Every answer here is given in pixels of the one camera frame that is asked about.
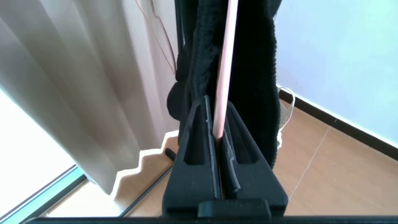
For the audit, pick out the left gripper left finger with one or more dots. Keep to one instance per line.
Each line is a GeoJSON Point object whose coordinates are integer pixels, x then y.
{"type": "Point", "coordinates": [192, 180]}

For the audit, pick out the pink clothes hanger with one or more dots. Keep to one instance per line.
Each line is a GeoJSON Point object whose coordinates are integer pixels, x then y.
{"type": "Point", "coordinates": [157, 39]}
{"type": "Point", "coordinates": [225, 62]}

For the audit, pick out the white laundry basket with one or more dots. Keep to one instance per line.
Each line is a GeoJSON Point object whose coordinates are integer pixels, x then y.
{"type": "Point", "coordinates": [284, 118]}

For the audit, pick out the beige curtain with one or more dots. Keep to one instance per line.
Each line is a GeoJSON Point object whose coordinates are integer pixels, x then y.
{"type": "Point", "coordinates": [77, 77]}

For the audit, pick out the black shorts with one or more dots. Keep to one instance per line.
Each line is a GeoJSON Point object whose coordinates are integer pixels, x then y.
{"type": "Point", "coordinates": [255, 77]}

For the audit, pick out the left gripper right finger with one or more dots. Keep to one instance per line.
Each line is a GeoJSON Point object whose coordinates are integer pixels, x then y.
{"type": "Point", "coordinates": [255, 183]}

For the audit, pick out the window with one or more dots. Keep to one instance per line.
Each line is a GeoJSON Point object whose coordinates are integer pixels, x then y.
{"type": "Point", "coordinates": [18, 155]}

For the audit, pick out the black clothes rack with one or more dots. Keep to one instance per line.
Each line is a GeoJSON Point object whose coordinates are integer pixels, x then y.
{"type": "Point", "coordinates": [146, 192]}

